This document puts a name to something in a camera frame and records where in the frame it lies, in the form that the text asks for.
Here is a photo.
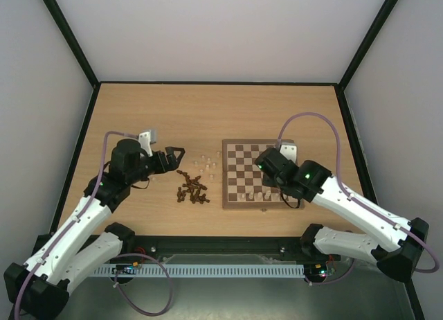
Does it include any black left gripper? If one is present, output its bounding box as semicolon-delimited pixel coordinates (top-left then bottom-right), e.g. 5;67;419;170
129;147;186;184

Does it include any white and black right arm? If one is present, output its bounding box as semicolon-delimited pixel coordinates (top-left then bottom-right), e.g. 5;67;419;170
255;148;429;283

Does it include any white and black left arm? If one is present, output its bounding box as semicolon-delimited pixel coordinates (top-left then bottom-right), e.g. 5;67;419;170
3;134;185;319

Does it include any pile of dark chess pieces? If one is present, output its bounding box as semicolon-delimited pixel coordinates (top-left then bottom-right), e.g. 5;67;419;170
177;170;210;204

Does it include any wooden chessboard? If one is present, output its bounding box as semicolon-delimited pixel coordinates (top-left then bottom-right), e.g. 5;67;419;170
222;139;305;212

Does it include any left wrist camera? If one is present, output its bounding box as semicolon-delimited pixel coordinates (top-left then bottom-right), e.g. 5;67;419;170
138;129;157;157

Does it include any black enclosure frame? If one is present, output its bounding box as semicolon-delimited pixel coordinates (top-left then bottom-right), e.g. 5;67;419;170
8;0;425;320

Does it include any light blue cable duct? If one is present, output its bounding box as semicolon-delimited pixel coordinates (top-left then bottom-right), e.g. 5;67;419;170
90;264;305;278

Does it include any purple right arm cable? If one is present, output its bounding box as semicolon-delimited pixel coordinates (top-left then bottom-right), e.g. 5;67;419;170
278;112;437;274

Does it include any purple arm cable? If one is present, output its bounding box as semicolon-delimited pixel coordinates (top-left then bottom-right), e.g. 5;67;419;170
13;131;139;320
278;112;437;274

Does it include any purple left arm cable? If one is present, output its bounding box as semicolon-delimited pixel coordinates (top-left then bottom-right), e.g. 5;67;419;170
13;131;139;320

